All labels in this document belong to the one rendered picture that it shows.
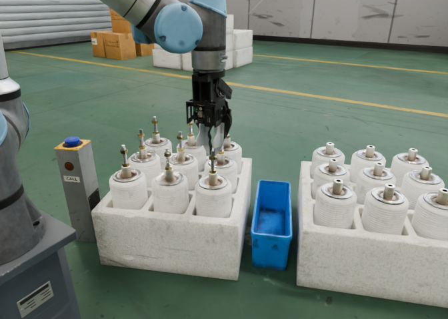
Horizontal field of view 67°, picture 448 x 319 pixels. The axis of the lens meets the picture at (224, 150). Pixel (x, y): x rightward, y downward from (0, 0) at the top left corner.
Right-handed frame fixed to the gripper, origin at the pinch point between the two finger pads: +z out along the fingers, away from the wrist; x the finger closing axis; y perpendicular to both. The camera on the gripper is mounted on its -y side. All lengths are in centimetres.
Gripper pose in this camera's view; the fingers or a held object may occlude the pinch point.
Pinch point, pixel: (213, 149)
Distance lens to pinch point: 84.2
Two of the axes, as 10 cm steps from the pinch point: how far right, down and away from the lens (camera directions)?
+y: -3.5, 3.8, -8.6
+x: 9.4, 1.4, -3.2
